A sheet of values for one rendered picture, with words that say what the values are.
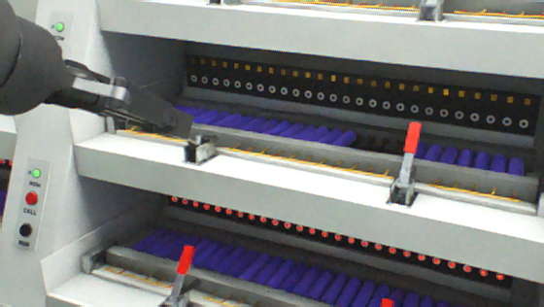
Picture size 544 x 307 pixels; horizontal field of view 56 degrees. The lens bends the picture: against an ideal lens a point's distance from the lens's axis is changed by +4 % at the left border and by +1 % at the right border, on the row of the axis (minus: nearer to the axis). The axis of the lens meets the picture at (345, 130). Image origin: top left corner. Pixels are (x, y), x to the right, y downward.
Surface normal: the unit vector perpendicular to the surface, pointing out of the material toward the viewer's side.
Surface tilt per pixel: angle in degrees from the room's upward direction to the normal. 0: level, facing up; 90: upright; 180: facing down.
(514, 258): 110
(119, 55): 90
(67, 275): 90
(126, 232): 90
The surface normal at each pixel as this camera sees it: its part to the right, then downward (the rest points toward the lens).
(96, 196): 0.93, 0.15
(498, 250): -0.36, 0.30
